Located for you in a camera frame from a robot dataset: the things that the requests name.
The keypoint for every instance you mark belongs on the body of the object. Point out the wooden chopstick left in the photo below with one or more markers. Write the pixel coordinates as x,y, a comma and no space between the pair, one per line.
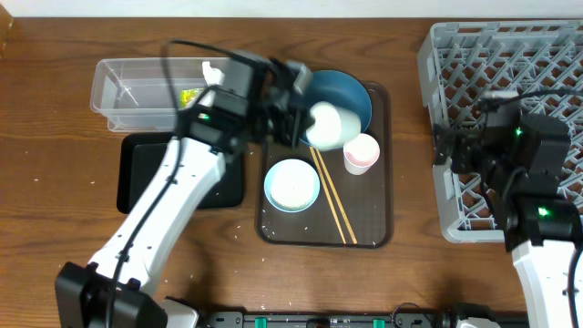
327,192

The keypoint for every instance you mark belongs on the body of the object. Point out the clear plastic bin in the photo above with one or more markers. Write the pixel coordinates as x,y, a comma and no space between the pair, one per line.
133,95

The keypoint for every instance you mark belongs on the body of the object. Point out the wooden chopstick right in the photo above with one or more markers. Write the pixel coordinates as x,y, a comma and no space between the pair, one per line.
336,196

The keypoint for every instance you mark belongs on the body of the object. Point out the dark blue plate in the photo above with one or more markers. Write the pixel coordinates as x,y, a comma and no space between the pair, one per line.
341,90

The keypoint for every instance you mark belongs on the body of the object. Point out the pink cup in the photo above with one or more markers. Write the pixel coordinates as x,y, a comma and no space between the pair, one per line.
360,154

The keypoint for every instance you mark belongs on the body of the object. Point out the brown serving tray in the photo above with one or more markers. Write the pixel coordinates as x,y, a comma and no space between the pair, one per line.
367,199

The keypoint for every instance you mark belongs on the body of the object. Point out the white napkin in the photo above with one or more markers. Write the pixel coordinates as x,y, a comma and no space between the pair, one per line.
213,76

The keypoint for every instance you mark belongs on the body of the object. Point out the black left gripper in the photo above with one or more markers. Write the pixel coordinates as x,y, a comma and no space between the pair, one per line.
291,132

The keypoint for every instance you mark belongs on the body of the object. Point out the light green cup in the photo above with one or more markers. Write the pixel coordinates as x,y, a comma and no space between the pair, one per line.
333,126

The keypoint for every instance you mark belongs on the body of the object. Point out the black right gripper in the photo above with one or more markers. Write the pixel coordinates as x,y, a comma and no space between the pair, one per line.
465,140

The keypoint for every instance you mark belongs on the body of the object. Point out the yellow green snack wrapper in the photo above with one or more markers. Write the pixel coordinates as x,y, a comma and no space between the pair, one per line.
186,96

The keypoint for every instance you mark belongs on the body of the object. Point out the wooden chopstick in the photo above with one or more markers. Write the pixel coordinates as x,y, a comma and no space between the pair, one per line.
336,196
327,192

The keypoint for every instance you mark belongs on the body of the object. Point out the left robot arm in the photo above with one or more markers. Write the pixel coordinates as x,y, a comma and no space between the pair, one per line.
117,287

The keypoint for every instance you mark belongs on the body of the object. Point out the light blue rice bowl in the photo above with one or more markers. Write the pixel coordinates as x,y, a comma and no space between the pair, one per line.
291,185

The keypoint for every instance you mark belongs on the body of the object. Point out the black tray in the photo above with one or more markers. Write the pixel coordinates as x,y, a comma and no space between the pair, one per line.
140,157

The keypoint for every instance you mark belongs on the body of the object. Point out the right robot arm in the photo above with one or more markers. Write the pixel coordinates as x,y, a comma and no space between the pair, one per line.
519,157

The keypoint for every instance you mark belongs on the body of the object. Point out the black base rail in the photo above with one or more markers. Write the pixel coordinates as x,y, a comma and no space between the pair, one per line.
287,320

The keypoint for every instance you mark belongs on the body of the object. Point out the grey dishwasher rack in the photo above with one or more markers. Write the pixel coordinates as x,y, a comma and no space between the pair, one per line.
459,62

